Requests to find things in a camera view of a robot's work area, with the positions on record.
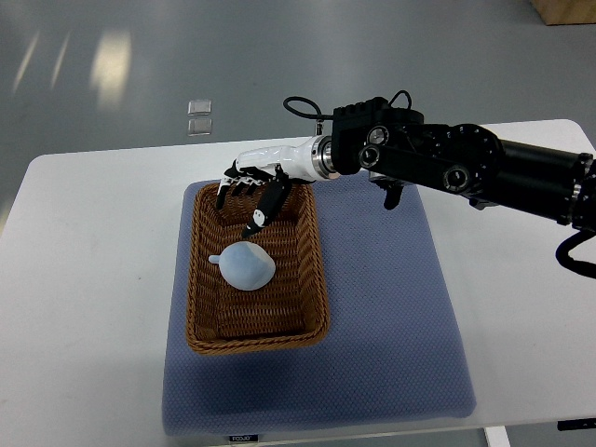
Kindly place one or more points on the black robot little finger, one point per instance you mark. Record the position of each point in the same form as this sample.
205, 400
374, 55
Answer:
230, 176

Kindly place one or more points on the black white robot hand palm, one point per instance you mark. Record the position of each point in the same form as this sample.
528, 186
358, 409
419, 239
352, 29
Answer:
298, 162

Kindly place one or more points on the light blue plush toy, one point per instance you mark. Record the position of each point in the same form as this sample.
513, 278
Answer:
245, 266

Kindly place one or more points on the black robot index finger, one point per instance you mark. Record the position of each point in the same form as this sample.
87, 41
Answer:
257, 178

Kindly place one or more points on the white table leg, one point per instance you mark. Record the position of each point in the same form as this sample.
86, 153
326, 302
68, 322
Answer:
496, 436

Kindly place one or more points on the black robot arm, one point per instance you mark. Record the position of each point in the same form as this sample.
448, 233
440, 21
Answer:
397, 148

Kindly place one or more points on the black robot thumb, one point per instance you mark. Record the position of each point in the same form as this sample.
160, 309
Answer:
269, 205

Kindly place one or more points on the lower metal floor plate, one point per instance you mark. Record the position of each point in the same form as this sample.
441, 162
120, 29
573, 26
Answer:
199, 126

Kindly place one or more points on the brown wicker basket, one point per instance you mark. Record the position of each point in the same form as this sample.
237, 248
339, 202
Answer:
292, 310

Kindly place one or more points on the upper metal floor plate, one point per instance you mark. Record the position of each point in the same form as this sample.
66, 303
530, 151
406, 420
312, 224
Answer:
199, 107

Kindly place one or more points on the metal floor plate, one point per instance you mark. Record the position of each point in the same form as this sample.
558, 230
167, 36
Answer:
199, 126
199, 107

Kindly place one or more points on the blue quilted mat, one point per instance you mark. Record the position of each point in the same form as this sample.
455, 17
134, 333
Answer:
393, 352

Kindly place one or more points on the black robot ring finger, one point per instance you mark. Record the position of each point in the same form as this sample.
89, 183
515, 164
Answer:
232, 188

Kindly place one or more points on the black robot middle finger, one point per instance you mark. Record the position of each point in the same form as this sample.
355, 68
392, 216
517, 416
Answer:
242, 182

